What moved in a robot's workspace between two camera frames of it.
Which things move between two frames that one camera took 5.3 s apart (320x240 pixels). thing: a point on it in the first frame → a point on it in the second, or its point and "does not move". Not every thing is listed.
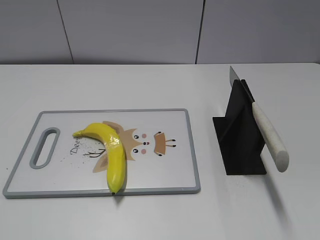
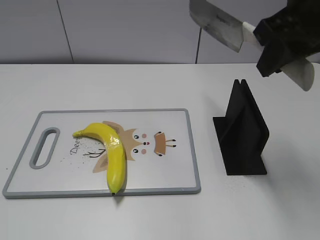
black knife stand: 239,138 does not move
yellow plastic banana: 115,154 does not move
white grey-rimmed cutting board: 157,146 does not move
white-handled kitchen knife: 276,149 → 233,32
